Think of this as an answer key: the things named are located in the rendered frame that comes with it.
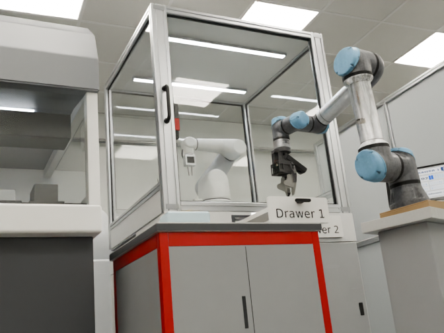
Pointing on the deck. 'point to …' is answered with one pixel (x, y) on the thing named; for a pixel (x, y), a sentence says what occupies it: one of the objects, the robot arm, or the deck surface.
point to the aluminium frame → (119, 230)
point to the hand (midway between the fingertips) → (291, 193)
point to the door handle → (167, 103)
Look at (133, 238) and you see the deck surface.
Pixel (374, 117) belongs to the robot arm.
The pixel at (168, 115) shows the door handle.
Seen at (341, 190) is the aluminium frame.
